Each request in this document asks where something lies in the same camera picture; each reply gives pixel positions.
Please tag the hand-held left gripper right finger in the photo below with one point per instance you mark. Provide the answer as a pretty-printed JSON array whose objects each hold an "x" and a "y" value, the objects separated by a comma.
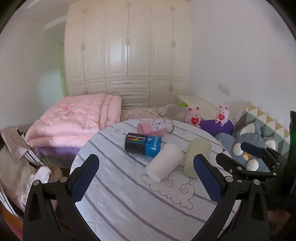
[{"x": 208, "y": 178}]

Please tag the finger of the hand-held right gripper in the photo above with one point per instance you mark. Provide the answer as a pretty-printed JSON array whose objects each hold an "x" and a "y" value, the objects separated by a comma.
[
  {"x": 253, "y": 149},
  {"x": 233, "y": 164}
]

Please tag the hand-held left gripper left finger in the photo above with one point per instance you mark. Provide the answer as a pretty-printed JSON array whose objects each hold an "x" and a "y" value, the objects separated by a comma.
[{"x": 84, "y": 178}]

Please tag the pale green cup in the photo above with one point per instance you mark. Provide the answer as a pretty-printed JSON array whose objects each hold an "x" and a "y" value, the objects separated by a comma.
[{"x": 196, "y": 150}]

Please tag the white cup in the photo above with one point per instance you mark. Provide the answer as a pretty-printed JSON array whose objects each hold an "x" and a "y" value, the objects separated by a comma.
[{"x": 164, "y": 163}]

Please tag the grey plush toy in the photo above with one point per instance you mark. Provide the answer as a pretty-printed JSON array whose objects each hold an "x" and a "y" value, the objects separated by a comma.
[{"x": 251, "y": 136}]

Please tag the geometric patterned cushion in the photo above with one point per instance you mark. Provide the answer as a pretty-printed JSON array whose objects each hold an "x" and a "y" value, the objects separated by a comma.
[{"x": 263, "y": 122}]

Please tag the purple pillow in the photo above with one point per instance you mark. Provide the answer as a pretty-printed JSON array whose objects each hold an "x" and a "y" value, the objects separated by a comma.
[{"x": 215, "y": 127}]

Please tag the pink plush rabbit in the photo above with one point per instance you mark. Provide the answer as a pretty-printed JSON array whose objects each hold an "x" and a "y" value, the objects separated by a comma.
[
  {"x": 222, "y": 115},
  {"x": 193, "y": 117}
]

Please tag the white plastic bag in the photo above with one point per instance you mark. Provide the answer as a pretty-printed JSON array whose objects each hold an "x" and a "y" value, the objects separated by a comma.
[{"x": 38, "y": 183}]

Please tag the pink folded quilt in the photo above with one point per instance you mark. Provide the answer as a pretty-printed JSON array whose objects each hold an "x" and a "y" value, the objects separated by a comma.
[{"x": 76, "y": 118}]

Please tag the black and blue canister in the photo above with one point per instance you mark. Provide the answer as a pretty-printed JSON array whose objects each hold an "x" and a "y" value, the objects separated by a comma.
[{"x": 141, "y": 144}]

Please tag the cream bedside cabinet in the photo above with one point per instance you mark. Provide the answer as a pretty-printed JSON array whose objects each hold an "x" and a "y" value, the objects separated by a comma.
[{"x": 196, "y": 102}]

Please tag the grey cushion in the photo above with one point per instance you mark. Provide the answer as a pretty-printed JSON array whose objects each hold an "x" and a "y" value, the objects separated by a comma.
[{"x": 175, "y": 112}]

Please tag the pink bottle with clear cap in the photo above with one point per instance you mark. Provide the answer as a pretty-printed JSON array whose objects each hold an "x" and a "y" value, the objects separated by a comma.
[{"x": 152, "y": 127}]

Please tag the brown paper bag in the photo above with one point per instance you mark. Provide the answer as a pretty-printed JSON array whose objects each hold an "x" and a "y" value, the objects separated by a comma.
[{"x": 12, "y": 141}]

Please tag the heart print bedsheet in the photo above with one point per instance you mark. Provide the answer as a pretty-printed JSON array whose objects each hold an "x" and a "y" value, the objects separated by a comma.
[{"x": 141, "y": 113}]

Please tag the cream wardrobe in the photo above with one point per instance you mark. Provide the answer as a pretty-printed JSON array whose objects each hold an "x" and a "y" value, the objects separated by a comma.
[{"x": 129, "y": 46}]

